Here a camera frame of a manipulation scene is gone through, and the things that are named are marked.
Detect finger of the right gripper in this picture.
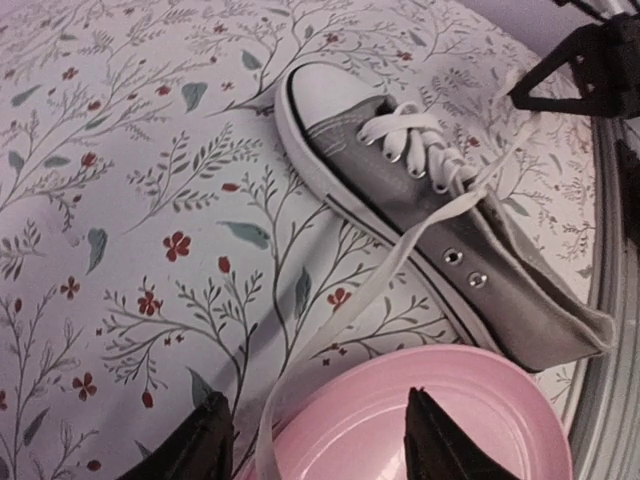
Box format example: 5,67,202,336
509,24,639,118

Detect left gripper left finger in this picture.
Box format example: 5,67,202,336
120,391,234,480

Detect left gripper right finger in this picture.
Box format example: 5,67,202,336
405,388,510,480

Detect grey canvas sneaker white laces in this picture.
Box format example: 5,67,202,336
257,62,616,480

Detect pink round plate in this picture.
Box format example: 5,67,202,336
249,345,573,479

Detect front aluminium rail frame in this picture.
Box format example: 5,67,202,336
569,119,639,479

